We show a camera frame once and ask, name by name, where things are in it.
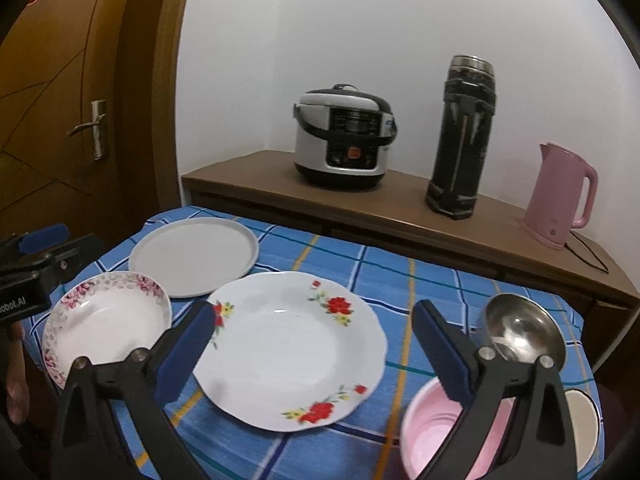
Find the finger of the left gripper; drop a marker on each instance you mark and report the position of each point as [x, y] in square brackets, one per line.
[37, 241]
[73, 256]

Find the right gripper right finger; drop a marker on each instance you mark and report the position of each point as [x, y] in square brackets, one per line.
[538, 441]

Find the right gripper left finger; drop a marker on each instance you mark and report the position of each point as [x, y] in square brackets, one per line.
[88, 442]

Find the white enamel bowl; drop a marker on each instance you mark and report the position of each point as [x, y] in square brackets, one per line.
[586, 425]

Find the pink floral rim bowl plate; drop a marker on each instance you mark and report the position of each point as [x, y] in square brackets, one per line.
[104, 318]

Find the pink plastic bowl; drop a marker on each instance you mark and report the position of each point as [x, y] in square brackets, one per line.
[427, 422]

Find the person's left hand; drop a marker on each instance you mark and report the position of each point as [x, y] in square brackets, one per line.
[17, 391]

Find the brown wooden door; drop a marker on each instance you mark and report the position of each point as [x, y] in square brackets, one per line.
[57, 56]

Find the stainless steel bowl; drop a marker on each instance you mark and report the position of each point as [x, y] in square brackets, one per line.
[520, 330]

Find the red flower white plate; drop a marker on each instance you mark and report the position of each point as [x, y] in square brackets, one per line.
[291, 351]

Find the brown wooden side cabinet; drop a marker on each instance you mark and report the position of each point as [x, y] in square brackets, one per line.
[266, 186]

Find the pink electric kettle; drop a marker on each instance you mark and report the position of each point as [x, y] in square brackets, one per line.
[563, 196]

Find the silver black rice cooker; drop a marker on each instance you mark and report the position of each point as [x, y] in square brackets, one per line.
[343, 137]

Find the black thermos flask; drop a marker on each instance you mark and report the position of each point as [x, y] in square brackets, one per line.
[469, 106]

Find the silver door handle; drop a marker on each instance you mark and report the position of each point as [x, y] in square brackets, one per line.
[98, 128]

